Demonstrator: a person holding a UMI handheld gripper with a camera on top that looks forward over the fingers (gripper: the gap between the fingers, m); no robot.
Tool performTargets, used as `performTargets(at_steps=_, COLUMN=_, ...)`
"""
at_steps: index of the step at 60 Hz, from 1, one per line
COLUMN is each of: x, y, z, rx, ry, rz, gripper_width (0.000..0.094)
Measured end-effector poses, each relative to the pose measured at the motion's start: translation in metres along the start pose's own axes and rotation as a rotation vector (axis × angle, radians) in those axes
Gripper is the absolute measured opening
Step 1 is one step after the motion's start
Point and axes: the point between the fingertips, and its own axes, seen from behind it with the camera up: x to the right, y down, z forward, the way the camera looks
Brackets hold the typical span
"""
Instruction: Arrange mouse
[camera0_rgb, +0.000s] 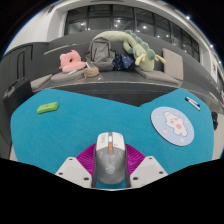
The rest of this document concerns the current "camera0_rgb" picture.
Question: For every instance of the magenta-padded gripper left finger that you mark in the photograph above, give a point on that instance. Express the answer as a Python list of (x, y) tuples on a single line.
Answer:
[(71, 170)]

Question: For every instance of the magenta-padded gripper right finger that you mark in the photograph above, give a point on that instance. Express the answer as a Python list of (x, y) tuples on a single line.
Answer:
[(150, 170)]

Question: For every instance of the grey and white computer mouse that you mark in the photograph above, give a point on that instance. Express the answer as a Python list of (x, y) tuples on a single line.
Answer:
[(110, 160)]

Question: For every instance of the round light blue mouse pad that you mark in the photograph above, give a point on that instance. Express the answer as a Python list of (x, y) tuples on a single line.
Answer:
[(173, 126)]

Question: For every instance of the green eraser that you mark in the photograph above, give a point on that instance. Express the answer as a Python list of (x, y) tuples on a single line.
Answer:
[(47, 107)]

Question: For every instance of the white marker with black cap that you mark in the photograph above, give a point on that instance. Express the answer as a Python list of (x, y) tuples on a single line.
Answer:
[(192, 104)]

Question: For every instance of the white marker with blue cap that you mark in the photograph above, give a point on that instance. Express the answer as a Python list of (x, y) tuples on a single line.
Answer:
[(195, 103)]

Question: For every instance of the small black bag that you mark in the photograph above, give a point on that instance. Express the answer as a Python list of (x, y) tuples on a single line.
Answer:
[(215, 120)]

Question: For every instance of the black suitcase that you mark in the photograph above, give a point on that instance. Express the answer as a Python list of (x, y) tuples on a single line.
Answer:
[(16, 96)]

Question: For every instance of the flat grey round seat cushion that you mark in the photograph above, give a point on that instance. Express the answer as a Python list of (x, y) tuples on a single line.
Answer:
[(65, 77)]

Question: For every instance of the flat light grey seat cushion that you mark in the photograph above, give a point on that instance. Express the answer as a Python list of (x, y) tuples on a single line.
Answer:
[(40, 81)]

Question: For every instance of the flat grey square seat cushion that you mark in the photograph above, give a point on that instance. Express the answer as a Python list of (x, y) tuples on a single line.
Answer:
[(156, 76)]

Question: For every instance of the small tan round pouch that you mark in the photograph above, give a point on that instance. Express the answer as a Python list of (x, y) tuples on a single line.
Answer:
[(91, 72)]

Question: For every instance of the pink plush cushion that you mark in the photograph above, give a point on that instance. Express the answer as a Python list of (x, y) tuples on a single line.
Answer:
[(70, 61)]

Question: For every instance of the upright beige square cushion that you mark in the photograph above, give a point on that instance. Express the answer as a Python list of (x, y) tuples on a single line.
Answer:
[(173, 64)]

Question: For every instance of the dark blue patterned bag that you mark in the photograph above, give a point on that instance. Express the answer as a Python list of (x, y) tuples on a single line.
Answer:
[(123, 62)]

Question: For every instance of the green dragon plush toy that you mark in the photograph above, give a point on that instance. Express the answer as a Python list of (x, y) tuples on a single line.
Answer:
[(143, 53)]

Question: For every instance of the grey backpack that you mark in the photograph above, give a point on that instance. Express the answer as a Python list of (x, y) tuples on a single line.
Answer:
[(101, 53)]

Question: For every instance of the large dark glass window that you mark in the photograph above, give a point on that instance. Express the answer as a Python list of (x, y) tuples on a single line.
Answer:
[(126, 23)]

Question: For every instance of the ceiling spot lights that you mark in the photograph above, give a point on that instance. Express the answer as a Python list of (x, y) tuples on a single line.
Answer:
[(187, 17)]

